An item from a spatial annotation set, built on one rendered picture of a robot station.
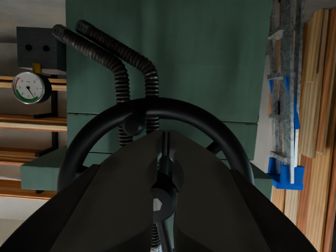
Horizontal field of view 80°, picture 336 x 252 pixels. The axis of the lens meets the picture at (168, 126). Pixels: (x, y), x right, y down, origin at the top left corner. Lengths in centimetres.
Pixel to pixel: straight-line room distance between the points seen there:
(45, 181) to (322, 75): 175
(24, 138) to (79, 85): 326
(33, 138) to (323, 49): 358
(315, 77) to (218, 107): 137
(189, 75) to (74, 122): 28
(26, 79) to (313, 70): 168
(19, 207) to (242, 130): 392
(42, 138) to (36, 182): 299
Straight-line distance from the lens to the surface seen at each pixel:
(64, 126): 270
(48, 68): 49
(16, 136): 380
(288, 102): 130
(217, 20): 50
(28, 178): 60
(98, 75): 49
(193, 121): 27
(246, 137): 50
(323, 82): 184
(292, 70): 130
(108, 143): 49
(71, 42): 40
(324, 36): 187
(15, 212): 424
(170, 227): 44
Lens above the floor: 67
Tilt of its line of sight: 7 degrees up
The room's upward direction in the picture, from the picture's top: 177 degrees counter-clockwise
